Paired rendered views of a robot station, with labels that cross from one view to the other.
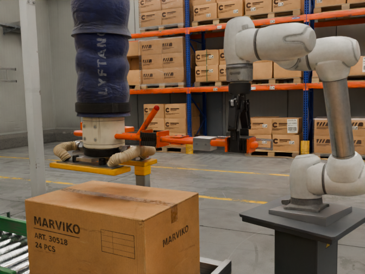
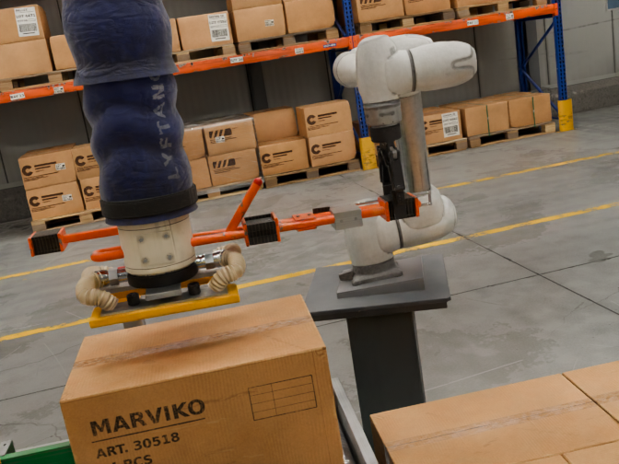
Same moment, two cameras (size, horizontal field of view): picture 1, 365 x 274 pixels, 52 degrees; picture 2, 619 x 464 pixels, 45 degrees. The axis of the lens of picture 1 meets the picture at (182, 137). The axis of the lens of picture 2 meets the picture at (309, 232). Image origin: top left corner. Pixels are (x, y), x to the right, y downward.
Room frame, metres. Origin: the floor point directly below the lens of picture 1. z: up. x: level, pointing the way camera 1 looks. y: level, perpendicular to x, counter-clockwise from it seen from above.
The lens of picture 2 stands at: (-0.07, 1.08, 1.62)
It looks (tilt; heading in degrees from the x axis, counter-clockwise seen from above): 14 degrees down; 324
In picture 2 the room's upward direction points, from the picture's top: 9 degrees counter-clockwise
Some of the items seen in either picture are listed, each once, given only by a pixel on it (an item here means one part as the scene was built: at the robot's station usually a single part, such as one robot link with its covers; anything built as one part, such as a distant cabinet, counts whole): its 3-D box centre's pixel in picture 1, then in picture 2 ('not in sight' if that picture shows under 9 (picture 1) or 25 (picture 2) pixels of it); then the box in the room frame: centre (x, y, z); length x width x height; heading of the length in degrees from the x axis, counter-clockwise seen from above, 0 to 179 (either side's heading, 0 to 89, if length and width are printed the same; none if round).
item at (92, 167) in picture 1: (88, 163); (164, 298); (1.48, 0.37, 1.10); 0.34 x 0.10 x 0.05; 61
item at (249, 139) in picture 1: (240, 144); (398, 206); (1.27, -0.20, 1.19); 0.08 x 0.07 x 0.05; 61
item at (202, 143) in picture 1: (205, 143); (345, 217); (1.34, -0.08, 1.18); 0.07 x 0.07 x 0.04; 61
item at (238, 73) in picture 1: (239, 74); (382, 113); (1.28, -0.20, 1.42); 0.09 x 0.09 x 0.06
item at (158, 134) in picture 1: (154, 138); (260, 228); (1.44, 0.11, 1.20); 0.10 x 0.08 x 0.06; 151
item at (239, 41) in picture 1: (243, 41); (382, 67); (1.27, -0.21, 1.53); 0.13 x 0.11 x 0.16; 55
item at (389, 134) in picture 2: (239, 96); (386, 143); (1.28, -0.20, 1.35); 0.08 x 0.07 x 0.09; 150
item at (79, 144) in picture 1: (104, 150); (162, 272); (1.56, 0.33, 1.14); 0.34 x 0.25 x 0.06; 61
